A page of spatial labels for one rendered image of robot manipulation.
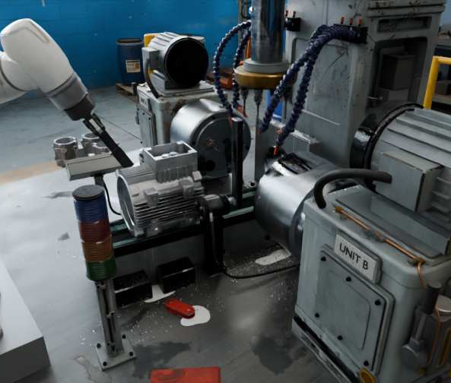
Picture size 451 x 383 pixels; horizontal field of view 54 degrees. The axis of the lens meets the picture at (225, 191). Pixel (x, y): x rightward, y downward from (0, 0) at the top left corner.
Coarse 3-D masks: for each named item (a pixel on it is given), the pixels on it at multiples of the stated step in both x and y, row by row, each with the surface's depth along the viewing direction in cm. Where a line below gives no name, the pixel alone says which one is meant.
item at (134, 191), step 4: (116, 172) 122; (196, 172) 121; (116, 176) 123; (192, 176) 121; (196, 176) 120; (200, 176) 121; (192, 180) 121; (196, 180) 120; (200, 180) 122; (132, 188) 113; (136, 188) 113; (132, 192) 112; (136, 192) 113; (132, 196) 113; (120, 212) 129; (196, 216) 126; (136, 228) 118; (136, 232) 118; (140, 232) 118; (136, 236) 119
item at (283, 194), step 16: (288, 160) 110; (304, 160) 109; (320, 160) 109; (272, 176) 109; (288, 176) 106; (304, 176) 103; (256, 192) 113; (272, 192) 107; (288, 192) 103; (304, 192) 100; (256, 208) 113; (272, 208) 107; (288, 208) 102; (272, 224) 108; (288, 224) 101; (288, 240) 103
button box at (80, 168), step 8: (72, 160) 131; (80, 160) 132; (88, 160) 133; (96, 160) 134; (104, 160) 135; (112, 160) 136; (72, 168) 131; (80, 168) 132; (88, 168) 133; (96, 168) 133; (104, 168) 134; (112, 168) 136; (120, 168) 139; (72, 176) 131; (80, 176) 134; (88, 176) 138
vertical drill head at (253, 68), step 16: (256, 0) 114; (272, 0) 113; (256, 16) 116; (272, 16) 115; (256, 32) 118; (272, 32) 116; (256, 48) 119; (272, 48) 118; (256, 64) 120; (272, 64) 120; (288, 64) 122; (240, 80) 121; (256, 80) 118; (272, 80) 118; (256, 96) 122; (288, 96) 126
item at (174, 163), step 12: (168, 144) 126; (180, 144) 126; (144, 156) 123; (156, 156) 125; (168, 156) 120; (180, 156) 118; (192, 156) 120; (156, 168) 116; (168, 168) 118; (180, 168) 119; (192, 168) 121; (168, 180) 119
